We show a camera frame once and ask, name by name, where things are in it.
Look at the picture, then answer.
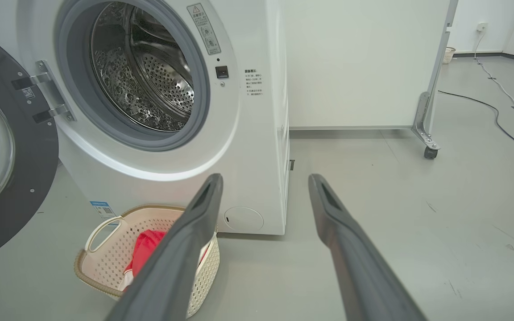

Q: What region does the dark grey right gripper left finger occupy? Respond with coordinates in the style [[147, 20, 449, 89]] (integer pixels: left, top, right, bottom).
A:
[[105, 173, 224, 321]]

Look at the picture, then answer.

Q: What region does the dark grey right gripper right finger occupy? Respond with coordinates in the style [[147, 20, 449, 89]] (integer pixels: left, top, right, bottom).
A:
[[307, 173, 427, 321]]

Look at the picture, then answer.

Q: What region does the red garment with white stripes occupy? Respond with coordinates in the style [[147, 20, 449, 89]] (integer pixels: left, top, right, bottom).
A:
[[121, 230, 208, 292]]

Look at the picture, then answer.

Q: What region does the dark round washing machine door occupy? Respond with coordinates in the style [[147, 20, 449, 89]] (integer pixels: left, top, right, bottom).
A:
[[0, 27, 60, 267]]

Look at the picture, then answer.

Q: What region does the cream perforated laundry basket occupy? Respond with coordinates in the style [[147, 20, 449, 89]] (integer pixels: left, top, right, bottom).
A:
[[74, 205, 220, 319]]

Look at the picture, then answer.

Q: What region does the white front-load washing machine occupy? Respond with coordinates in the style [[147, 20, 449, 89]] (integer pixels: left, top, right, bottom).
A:
[[0, 0, 291, 236]]

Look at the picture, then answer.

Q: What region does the blue energy label sticker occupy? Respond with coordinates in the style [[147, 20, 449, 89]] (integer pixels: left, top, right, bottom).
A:
[[90, 201, 117, 220]]

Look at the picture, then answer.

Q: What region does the white mobile partition with casters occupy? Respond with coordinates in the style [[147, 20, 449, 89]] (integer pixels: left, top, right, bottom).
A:
[[284, 0, 459, 160]]

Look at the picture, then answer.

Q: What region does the black floor cable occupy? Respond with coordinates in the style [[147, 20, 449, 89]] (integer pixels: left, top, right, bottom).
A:
[[438, 91, 514, 156]]

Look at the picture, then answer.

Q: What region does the white floor cable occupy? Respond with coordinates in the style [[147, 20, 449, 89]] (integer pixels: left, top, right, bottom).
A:
[[473, 31, 514, 136]]

